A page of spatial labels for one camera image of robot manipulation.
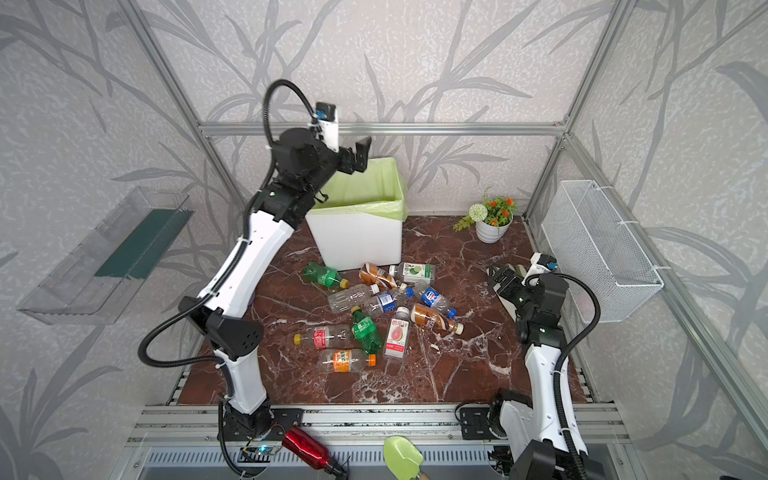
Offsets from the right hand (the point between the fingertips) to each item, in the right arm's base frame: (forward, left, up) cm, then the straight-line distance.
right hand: (503, 262), depth 80 cm
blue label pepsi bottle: (-2, +18, -16) cm, 25 cm away
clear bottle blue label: (-4, +33, -17) cm, 37 cm away
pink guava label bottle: (-13, +29, -16) cm, 36 cm away
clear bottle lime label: (+8, +26, -17) cm, 32 cm away
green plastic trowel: (-42, +27, -20) cm, 54 cm away
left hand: (+17, +38, +32) cm, 52 cm away
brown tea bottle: (-9, +18, -16) cm, 26 cm away
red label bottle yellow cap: (-13, +50, -19) cm, 55 cm away
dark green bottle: (-12, +39, -18) cm, 44 cm away
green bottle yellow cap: (+6, +53, -16) cm, 56 cm away
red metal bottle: (-40, +50, -15) cm, 66 cm away
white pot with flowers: (+24, -3, -9) cm, 26 cm away
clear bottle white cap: (-3, +45, -16) cm, 48 cm away
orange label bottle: (-21, +43, -15) cm, 50 cm away
